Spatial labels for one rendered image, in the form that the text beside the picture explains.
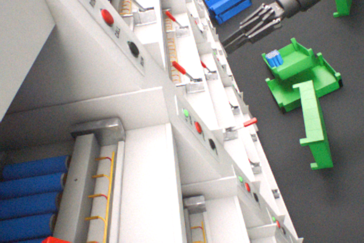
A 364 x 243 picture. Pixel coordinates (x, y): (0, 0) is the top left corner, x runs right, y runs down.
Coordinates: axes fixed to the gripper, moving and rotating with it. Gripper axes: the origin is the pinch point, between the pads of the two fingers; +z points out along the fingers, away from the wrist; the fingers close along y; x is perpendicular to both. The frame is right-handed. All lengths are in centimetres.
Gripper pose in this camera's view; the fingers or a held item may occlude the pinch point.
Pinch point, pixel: (234, 41)
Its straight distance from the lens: 90.5
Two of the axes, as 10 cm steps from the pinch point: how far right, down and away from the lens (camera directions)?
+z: -7.8, 5.2, 3.4
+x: -6.1, -5.4, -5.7
